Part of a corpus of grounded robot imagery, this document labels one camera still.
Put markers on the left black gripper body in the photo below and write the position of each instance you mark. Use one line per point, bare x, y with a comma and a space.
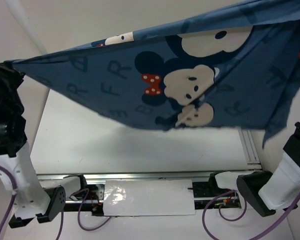
13, 78

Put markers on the blue cartoon print pillowcase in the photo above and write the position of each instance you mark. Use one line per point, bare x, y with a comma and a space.
236, 66

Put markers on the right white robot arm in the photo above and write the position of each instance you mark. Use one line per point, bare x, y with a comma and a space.
266, 191

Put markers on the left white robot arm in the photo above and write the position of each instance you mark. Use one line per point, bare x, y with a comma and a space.
29, 199

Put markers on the white cover sheet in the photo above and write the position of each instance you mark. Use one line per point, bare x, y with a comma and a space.
134, 198

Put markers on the aluminium front rail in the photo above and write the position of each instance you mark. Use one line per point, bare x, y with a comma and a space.
140, 176

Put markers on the aluminium side rail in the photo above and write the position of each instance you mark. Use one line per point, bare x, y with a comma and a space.
250, 150

